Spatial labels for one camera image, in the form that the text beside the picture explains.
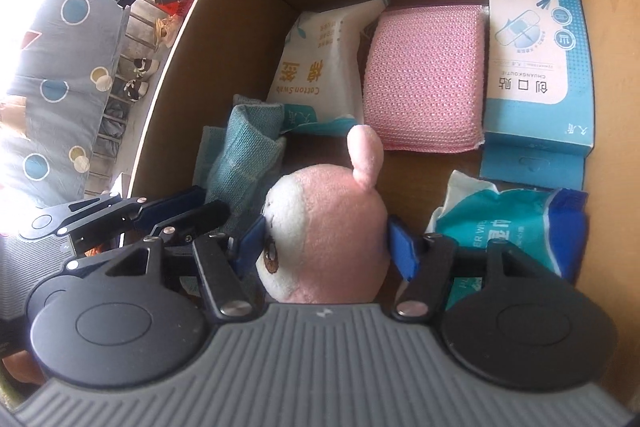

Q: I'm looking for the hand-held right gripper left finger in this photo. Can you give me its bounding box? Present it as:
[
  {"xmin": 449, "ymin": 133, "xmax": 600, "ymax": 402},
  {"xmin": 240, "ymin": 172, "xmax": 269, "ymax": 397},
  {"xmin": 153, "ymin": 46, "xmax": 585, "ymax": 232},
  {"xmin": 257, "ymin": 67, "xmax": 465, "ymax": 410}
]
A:
[{"xmin": 65, "ymin": 214, "xmax": 273, "ymax": 325}]

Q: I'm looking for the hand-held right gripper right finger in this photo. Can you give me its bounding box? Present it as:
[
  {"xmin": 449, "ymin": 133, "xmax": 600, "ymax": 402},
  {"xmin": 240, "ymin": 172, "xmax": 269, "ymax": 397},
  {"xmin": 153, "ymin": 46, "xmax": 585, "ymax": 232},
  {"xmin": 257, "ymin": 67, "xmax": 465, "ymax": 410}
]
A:
[{"xmin": 387, "ymin": 217, "xmax": 543, "ymax": 320}]

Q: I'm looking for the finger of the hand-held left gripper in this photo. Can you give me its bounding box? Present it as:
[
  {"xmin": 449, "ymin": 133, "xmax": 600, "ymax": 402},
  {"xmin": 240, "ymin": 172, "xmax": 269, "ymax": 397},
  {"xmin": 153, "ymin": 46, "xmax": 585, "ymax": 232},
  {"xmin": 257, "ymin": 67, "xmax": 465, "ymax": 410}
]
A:
[
  {"xmin": 142, "ymin": 199, "xmax": 232, "ymax": 243},
  {"xmin": 19, "ymin": 186, "xmax": 208, "ymax": 258}
]

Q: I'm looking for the pink plush toy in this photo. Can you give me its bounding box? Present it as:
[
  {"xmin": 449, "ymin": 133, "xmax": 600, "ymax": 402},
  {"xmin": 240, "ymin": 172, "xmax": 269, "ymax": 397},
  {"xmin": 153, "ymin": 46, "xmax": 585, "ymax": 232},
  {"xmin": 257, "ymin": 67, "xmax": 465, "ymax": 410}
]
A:
[{"xmin": 257, "ymin": 124, "xmax": 391, "ymax": 305}]

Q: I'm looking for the teal towel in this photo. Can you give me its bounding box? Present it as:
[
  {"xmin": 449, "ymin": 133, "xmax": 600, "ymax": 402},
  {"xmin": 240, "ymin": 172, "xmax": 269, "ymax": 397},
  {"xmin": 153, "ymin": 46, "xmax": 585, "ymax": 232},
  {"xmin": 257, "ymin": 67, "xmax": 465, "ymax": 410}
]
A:
[{"xmin": 192, "ymin": 93, "xmax": 290, "ymax": 238}]

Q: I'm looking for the teal blue wipes packet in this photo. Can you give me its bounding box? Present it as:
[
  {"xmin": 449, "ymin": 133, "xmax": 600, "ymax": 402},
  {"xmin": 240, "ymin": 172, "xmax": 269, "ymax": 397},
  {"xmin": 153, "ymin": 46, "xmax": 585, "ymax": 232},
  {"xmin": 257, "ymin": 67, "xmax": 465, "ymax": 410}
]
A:
[{"xmin": 425, "ymin": 169, "xmax": 588, "ymax": 313}]

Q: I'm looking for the pink mesh sponge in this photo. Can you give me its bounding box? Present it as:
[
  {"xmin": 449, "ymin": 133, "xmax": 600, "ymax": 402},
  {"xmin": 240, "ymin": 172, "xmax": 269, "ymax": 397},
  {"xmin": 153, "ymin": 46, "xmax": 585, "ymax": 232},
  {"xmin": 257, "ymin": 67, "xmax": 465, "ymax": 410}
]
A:
[{"xmin": 361, "ymin": 4, "xmax": 488, "ymax": 154}]

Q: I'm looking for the white cotton swab packet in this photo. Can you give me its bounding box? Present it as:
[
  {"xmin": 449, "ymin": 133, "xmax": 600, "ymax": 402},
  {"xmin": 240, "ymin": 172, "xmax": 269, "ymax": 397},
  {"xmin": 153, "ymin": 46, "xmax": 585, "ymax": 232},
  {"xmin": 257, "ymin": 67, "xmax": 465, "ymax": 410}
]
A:
[{"xmin": 265, "ymin": 0, "xmax": 391, "ymax": 138}]

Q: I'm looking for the brown cardboard box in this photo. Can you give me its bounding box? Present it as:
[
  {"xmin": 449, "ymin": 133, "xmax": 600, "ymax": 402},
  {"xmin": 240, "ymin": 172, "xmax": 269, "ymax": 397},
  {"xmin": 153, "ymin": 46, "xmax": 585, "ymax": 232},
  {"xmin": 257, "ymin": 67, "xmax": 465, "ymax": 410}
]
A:
[{"xmin": 82, "ymin": 0, "xmax": 640, "ymax": 413}]

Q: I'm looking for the metal shoe rack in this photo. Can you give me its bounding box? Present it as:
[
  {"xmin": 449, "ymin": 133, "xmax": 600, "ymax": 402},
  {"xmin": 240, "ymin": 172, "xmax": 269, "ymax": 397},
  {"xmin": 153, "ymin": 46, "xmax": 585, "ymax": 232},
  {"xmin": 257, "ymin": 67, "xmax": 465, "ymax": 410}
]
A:
[{"xmin": 90, "ymin": 0, "xmax": 168, "ymax": 190}]

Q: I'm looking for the white black sneaker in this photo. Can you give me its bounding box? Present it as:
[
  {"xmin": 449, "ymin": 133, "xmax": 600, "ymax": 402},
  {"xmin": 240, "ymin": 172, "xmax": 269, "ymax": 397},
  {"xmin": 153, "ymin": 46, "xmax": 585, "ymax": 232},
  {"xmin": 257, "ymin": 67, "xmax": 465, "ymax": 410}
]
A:
[
  {"xmin": 122, "ymin": 79, "xmax": 150, "ymax": 101},
  {"xmin": 131, "ymin": 57, "xmax": 161, "ymax": 78}
]

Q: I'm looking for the grey circle print bedsheet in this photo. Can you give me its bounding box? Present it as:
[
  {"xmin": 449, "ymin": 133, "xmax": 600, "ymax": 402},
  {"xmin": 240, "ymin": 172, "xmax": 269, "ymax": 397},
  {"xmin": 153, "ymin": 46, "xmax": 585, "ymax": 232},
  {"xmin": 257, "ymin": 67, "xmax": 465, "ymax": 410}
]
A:
[{"xmin": 0, "ymin": 0, "xmax": 133, "ymax": 218}]

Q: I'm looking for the blue white bandage box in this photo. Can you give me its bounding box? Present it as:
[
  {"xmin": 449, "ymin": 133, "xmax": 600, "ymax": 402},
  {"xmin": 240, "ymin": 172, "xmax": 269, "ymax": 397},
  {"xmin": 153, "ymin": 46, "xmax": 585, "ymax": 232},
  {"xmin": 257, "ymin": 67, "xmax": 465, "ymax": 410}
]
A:
[{"xmin": 477, "ymin": 0, "xmax": 598, "ymax": 192}]

